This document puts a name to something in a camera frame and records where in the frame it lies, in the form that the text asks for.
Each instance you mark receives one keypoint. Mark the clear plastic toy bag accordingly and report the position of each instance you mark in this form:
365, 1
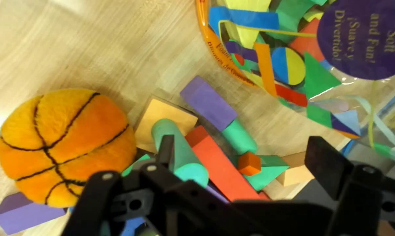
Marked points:
331, 61

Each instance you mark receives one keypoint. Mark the orange plush basketball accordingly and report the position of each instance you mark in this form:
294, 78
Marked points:
51, 145

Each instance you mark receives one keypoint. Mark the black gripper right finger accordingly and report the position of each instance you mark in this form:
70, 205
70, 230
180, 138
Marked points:
364, 195

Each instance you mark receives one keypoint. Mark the tan foam block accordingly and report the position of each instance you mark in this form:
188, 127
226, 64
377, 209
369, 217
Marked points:
162, 119

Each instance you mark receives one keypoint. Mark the long red foam block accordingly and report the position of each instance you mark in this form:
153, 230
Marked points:
222, 172

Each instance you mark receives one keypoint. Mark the small orange foam cube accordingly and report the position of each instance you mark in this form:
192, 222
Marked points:
250, 165

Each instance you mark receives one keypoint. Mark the purple foam block near ball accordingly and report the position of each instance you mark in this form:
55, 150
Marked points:
17, 214

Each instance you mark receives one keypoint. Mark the teal foam cylinder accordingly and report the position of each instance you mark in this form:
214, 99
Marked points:
187, 166

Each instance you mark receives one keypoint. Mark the green foam triangle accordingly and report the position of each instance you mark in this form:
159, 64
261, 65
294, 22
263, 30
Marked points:
272, 167

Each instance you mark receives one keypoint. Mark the purple rectangular foam block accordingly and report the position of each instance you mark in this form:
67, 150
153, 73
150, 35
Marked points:
209, 104

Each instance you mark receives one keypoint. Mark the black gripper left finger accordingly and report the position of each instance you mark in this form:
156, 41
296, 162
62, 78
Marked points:
111, 200

